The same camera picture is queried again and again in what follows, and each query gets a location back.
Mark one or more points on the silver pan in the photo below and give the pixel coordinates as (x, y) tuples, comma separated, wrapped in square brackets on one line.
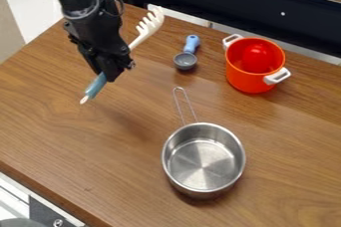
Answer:
[(203, 158)]

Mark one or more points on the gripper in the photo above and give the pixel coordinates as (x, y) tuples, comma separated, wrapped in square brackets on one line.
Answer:
[(100, 40)]

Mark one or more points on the blue and grey toy scoop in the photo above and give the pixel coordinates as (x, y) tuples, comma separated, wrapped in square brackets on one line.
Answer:
[(188, 51)]

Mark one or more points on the orange toy pot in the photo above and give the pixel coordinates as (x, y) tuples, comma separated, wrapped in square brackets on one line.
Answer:
[(248, 78)]

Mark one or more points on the red toy tomato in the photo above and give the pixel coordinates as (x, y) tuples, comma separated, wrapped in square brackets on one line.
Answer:
[(256, 57)]

